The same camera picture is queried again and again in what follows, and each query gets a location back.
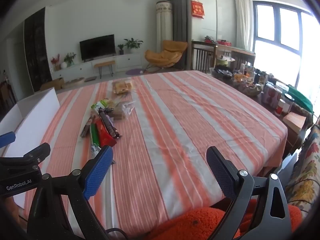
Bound long red snack packet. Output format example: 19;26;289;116
94;119;117;147

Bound floral cushion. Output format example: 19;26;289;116
285;124;320;215

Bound dark display cabinet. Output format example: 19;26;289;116
23;7;53;92

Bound bread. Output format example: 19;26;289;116
112;79;137;96

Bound brown cake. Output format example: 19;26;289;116
110;100;137;122

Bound green and white snack packet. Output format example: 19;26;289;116
91;99;114;113

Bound white tower air conditioner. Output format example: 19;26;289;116
156;1;173;53

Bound orange lounge chair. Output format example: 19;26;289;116
144;40;188;71

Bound cluster of jars and bottles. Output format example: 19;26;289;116
210;60;295;117

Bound grey curtain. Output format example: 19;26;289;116
166;0;192;71

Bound large leafy potted plant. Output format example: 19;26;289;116
124;38;144;53

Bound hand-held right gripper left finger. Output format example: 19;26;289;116
27;145;114;240

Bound brown fruit roll packet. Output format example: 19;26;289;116
80;112;97;138

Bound white television cabinet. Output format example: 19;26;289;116
51;52;142;80

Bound white curtain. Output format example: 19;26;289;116
234;0;255;52

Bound plant in white pot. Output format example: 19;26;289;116
61;52;77;68

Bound white cardboard box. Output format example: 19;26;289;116
0;87;60;209

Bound orange fleece clothing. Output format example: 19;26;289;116
147;197;303;240

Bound red flowers in vase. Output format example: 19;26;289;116
51;54;61;71

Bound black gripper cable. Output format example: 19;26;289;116
104;227;129;240

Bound long black-topped candy packet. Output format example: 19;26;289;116
98;107;123;139

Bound green cloth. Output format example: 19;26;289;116
285;84;314;114

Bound red wall hanging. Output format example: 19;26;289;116
191;0;205;19

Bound orange striped tablecloth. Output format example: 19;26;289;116
22;70;288;240

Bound small wooden bench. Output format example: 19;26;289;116
94;60;116;78

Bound green stick snack packet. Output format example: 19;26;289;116
89;122;102;153

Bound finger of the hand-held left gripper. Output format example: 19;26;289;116
0;142;51;167
0;132;16;149

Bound window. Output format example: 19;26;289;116
252;1;320;90

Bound flat screen television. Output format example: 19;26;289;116
79;34;116;62

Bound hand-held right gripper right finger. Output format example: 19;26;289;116
206;146;292;240

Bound brown cardboard box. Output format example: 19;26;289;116
40;77;65;91

